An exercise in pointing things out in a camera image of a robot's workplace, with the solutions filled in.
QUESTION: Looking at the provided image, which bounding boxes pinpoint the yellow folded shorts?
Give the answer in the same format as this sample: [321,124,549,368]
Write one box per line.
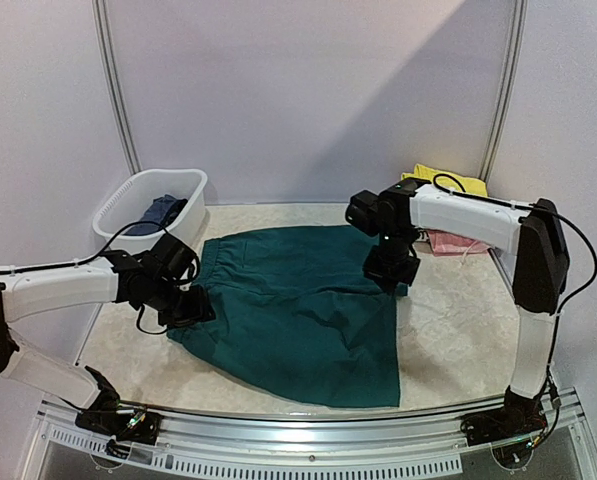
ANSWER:
[401,164,488,197]

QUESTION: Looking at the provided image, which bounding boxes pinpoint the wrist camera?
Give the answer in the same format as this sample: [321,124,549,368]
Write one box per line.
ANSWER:
[345,190,379,237]
[141,233,200,285]

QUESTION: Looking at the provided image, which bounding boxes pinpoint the aluminium front rail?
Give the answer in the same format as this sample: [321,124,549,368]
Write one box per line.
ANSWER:
[23,389,597,479]

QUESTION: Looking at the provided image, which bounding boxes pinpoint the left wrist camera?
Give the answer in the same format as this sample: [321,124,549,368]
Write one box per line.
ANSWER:
[141,233,200,285]

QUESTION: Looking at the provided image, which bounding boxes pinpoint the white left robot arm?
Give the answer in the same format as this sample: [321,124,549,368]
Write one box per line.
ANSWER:
[0,250,215,434]

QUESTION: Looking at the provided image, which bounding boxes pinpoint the navy blue garment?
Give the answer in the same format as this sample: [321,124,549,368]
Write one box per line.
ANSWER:
[126,194,188,236]

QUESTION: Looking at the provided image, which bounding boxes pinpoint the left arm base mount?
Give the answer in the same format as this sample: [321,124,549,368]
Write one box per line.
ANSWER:
[75,366,163,460]

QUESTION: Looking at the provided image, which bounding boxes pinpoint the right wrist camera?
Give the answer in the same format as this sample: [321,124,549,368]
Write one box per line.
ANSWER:
[345,190,379,237]

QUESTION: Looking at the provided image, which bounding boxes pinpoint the pink folded garment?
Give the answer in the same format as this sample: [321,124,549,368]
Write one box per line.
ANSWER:
[427,230,489,257]

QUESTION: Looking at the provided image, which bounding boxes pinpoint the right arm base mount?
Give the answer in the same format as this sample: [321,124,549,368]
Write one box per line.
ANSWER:
[460,379,561,470]

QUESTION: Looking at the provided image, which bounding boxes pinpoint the aluminium frame post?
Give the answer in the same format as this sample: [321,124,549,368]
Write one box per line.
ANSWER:
[92,0,142,175]
[479,0,528,183]

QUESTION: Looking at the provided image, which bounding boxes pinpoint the right aluminium frame post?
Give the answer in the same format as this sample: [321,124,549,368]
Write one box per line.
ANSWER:
[479,0,528,183]

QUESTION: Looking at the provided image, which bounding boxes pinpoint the white plastic laundry basket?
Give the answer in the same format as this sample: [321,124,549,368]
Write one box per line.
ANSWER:
[91,168,209,256]

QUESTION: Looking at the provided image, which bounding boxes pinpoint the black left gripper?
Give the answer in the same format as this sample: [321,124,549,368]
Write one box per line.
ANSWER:
[148,278,216,330]

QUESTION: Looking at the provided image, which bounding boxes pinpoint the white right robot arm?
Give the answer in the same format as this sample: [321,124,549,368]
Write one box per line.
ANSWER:
[345,178,570,436]

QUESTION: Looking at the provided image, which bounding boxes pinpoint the left aluminium frame post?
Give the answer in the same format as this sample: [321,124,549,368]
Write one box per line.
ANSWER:
[92,0,142,175]

